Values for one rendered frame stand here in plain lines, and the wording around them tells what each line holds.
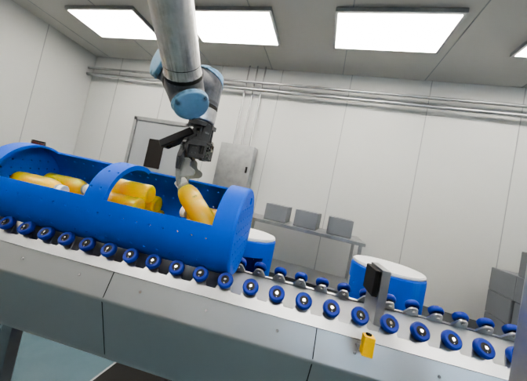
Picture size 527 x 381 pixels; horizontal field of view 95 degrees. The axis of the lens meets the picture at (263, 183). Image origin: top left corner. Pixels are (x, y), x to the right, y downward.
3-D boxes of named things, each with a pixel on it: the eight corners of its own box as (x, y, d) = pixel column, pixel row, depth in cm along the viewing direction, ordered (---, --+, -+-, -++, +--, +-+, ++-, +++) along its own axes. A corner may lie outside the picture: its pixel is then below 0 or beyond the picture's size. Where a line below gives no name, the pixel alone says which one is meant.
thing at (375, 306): (381, 327, 68) (391, 272, 68) (367, 323, 68) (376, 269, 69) (370, 310, 78) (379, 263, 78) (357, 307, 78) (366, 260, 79)
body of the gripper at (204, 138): (201, 160, 73) (210, 121, 73) (176, 155, 74) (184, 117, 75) (210, 164, 80) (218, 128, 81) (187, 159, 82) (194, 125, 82)
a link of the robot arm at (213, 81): (189, 66, 77) (213, 81, 85) (180, 103, 77) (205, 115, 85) (207, 59, 71) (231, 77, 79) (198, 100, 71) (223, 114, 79)
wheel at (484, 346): (493, 339, 60) (487, 341, 62) (474, 335, 61) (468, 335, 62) (500, 361, 57) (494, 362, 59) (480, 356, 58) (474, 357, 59)
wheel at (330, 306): (341, 300, 65) (339, 302, 67) (324, 295, 66) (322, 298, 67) (340, 318, 62) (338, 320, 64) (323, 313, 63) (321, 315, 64)
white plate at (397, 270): (426, 271, 106) (425, 274, 106) (360, 252, 121) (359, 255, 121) (427, 284, 83) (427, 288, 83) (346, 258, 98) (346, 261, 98)
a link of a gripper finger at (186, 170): (188, 187, 71) (197, 158, 73) (170, 183, 72) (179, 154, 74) (192, 189, 74) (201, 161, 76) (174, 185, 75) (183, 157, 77)
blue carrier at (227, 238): (222, 292, 66) (242, 190, 65) (-37, 223, 77) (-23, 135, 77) (245, 259, 94) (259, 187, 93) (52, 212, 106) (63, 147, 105)
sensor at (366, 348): (372, 360, 57) (376, 339, 57) (360, 356, 57) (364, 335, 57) (363, 340, 64) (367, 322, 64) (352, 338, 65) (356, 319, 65)
